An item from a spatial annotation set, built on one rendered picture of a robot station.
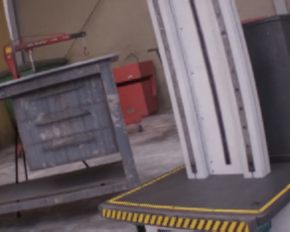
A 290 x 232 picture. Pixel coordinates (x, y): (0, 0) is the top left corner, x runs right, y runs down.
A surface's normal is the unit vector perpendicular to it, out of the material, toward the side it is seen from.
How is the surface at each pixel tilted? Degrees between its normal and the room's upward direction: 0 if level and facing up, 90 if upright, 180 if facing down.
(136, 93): 90
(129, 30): 90
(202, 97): 90
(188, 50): 90
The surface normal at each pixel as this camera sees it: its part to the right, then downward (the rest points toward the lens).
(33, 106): 0.07, 0.07
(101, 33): -0.37, 0.17
